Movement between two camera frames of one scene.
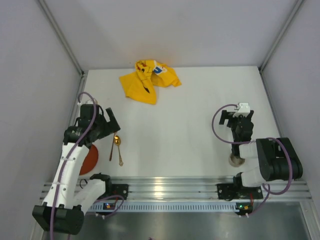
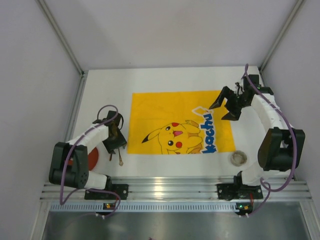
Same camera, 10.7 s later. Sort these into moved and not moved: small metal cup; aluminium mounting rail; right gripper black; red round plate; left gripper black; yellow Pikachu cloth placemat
Moved: left gripper black; yellow Pikachu cloth placemat; right gripper black
Not moved: aluminium mounting rail; red round plate; small metal cup
